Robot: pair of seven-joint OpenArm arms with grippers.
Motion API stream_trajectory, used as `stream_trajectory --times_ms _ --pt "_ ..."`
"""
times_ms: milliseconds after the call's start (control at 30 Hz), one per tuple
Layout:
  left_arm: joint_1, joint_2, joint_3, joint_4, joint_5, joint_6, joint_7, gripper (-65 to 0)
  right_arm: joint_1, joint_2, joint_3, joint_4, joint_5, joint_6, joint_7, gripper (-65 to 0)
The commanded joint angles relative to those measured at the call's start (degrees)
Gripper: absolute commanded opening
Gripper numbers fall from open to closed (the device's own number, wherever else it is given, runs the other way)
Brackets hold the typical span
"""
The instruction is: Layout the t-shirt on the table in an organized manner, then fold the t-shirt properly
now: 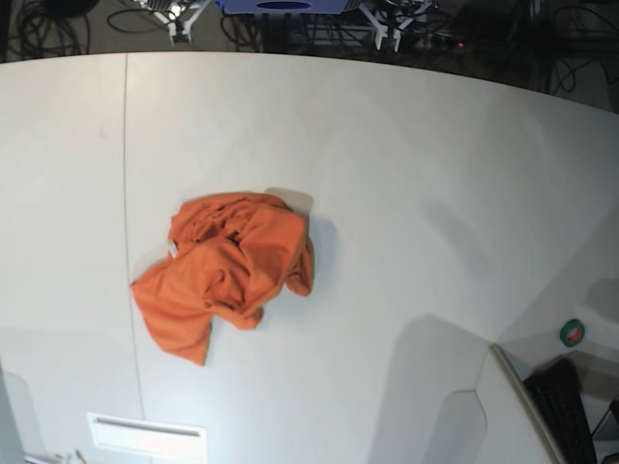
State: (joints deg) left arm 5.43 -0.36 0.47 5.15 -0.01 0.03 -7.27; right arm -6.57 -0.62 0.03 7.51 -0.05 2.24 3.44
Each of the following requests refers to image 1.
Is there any black keyboard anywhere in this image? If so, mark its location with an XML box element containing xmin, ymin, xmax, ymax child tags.
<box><xmin>524</xmin><ymin>358</ymin><xmax>598</xmax><ymax>464</ymax></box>

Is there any green tape roll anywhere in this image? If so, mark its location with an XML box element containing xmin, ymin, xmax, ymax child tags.
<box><xmin>559</xmin><ymin>319</ymin><xmax>586</xmax><ymax>348</ymax></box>

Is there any white paper label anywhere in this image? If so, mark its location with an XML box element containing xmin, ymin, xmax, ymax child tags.
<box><xmin>87</xmin><ymin>413</ymin><xmax>207</xmax><ymax>463</ymax></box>

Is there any orange t-shirt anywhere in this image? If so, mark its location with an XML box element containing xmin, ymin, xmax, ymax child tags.
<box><xmin>131</xmin><ymin>192</ymin><xmax>313</xmax><ymax>365</ymax></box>

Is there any white monitor edge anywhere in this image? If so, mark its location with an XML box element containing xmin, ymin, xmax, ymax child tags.
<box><xmin>490</xmin><ymin>344</ymin><xmax>566</xmax><ymax>464</ymax></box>

